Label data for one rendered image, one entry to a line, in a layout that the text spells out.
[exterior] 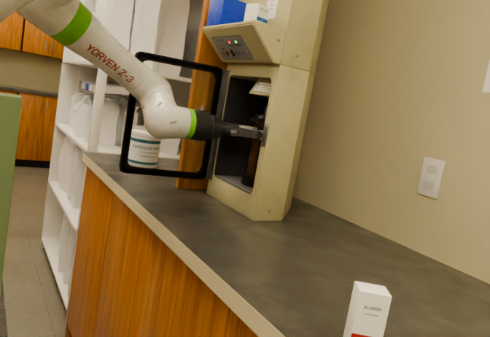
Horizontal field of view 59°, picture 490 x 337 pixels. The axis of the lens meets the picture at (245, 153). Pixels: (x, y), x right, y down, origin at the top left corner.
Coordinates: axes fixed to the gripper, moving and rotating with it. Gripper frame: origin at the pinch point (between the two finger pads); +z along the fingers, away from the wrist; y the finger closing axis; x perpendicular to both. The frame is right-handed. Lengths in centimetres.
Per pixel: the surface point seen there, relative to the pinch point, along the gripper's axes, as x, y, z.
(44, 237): 112, 208, -30
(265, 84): -15.7, -4.2, -4.6
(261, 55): -23.4, -10.8, -12.0
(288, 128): -3.7, -15.2, -0.7
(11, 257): 120, 193, -51
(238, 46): -25.8, -1.2, -14.5
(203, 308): 37, -41, -35
